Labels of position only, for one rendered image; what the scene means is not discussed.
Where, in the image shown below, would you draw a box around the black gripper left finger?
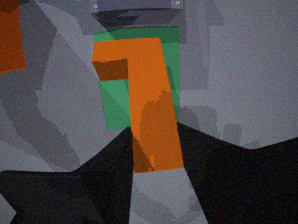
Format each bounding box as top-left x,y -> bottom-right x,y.
0,127 -> 134,224

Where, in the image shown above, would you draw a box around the orange l-shaped part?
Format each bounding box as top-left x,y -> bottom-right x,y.
92,37 -> 184,173

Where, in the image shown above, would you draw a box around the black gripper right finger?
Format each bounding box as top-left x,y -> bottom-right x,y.
177,123 -> 298,224

